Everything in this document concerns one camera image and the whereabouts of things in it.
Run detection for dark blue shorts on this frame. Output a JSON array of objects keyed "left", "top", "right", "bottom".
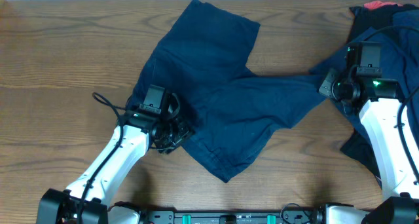
[{"left": 128, "top": 0, "right": 323, "bottom": 182}]

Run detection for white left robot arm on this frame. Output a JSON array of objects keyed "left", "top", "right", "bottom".
[{"left": 36, "top": 121, "right": 193, "bottom": 223}]

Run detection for black garment in pile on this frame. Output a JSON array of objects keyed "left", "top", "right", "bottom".
[{"left": 347, "top": 4, "right": 418, "bottom": 42}]

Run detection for blue garment at right edge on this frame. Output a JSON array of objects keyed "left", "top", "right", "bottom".
[{"left": 393, "top": 10, "right": 418, "bottom": 92}]

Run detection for red garment in pile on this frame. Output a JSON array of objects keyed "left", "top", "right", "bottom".
[{"left": 363, "top": 1, "right": 403, "bottom": 10}]

